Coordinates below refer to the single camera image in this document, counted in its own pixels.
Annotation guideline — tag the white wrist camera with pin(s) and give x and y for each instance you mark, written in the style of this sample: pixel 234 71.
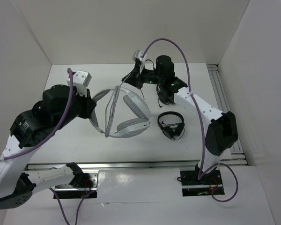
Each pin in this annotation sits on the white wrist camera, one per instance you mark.
pixel 78 82
pixel 139 58

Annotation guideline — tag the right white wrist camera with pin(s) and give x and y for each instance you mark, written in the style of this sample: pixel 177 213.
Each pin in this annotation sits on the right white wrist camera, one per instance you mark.
pixel 139 58

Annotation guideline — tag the aluminium mounting rail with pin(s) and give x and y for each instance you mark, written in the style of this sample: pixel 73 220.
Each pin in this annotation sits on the aluminium mounting rail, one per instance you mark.
pixel 210 183

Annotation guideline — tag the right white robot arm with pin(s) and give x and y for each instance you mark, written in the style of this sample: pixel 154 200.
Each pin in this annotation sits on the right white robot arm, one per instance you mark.
pixel 219 128

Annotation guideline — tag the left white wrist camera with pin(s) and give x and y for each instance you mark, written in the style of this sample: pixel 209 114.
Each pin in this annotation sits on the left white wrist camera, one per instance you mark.
pixel 78 82

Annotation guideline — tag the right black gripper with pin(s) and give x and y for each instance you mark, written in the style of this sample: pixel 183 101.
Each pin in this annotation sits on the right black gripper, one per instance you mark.
pixel 135 78

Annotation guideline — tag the black on-ear headphones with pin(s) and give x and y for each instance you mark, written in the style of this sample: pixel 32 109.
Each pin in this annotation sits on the black on-ear headphones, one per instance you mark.
pixel 162 97
pixel 173 131

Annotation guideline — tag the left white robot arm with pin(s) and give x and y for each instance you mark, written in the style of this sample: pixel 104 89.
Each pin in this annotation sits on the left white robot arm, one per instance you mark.
pixel 29 129

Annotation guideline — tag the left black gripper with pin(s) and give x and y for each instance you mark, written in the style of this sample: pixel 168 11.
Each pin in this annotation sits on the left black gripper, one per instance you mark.
pixel 89 104

